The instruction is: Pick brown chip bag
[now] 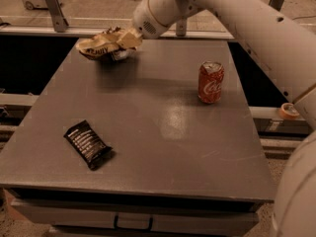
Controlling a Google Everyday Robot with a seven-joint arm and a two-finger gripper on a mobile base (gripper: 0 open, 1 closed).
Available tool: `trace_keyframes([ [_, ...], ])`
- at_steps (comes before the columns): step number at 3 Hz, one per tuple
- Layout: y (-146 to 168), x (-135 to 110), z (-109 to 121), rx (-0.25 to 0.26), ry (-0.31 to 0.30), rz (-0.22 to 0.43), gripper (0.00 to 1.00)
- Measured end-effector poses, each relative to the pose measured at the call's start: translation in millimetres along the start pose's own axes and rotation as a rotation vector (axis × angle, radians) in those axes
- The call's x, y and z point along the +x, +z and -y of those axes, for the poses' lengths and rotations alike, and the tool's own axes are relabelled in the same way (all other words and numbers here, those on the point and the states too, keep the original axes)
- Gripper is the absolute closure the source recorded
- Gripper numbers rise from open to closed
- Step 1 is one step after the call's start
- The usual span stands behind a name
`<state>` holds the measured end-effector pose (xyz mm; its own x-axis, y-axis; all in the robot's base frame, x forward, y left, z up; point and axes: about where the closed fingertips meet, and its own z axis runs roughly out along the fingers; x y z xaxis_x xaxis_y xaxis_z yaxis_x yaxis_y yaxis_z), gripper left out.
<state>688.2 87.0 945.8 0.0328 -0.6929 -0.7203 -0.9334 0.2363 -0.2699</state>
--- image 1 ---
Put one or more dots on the black snack bar wrapper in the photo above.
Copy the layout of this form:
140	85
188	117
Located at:
87	143

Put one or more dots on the red cola can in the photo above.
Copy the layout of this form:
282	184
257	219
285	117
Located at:
210	77

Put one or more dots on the metal railing bracket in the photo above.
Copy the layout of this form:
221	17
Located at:
276	4
59	22
181	27

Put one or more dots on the brown and cream chip bag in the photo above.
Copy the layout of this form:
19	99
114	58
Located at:
115	43

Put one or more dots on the grey table drawer with handle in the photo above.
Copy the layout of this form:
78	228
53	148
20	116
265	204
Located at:
99	219

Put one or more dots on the orange tape roll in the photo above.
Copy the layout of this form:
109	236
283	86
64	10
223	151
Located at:
288	111

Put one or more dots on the right metal railing bracket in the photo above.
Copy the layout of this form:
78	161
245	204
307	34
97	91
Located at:
276	4

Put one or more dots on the left metal railing bracket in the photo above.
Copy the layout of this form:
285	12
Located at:
59	22

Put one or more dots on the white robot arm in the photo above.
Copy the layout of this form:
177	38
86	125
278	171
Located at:
287	54

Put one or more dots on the metal window rail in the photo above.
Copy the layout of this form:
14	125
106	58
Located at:
74	32

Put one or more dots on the middle metal railing bracket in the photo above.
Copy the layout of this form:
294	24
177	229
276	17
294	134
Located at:
181	27

